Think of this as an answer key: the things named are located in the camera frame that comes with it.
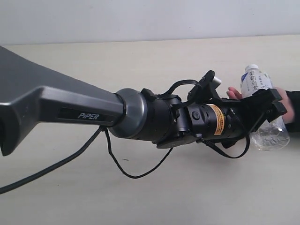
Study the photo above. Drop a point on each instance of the blue label clear tea bottle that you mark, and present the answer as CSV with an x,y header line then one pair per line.
x,y
270,132

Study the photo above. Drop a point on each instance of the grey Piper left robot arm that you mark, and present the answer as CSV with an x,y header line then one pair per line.
x,y
31,93

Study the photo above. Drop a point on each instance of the dark jacket sleeve forearm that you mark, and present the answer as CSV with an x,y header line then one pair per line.
x,y
293,122

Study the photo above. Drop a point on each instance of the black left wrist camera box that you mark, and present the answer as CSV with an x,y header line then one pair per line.
x,y
206,90

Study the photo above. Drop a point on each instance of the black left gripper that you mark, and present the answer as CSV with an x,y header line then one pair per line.
x,y
224,120

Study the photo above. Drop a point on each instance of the person's open hand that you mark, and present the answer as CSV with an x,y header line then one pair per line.
x,y
236,95

